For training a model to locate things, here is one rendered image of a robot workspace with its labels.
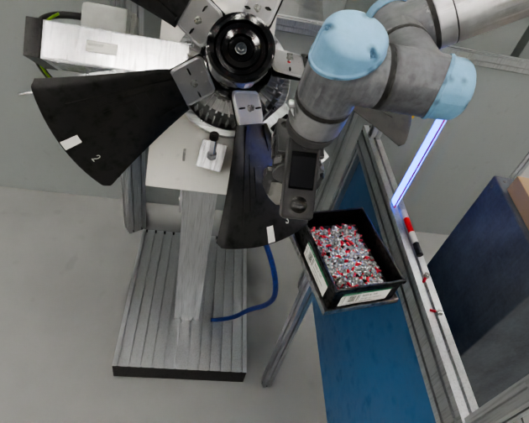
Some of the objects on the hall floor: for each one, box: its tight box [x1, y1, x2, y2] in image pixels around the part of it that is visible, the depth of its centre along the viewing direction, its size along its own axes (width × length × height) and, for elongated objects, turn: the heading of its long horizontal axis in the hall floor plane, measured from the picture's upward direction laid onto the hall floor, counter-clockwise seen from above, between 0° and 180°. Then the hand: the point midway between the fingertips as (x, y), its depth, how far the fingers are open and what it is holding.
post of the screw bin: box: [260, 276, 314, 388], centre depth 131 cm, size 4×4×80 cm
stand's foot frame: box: [112, 229, 247, 382], centre depth 173 cm, size 62×46×8 cm
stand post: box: [174, 191, 217, 322], centre depth 137 cm, size 4×9×91 cm, turn 81°
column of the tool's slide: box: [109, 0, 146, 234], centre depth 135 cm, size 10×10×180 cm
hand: (280, 203), depth 74 cm, fingers closed
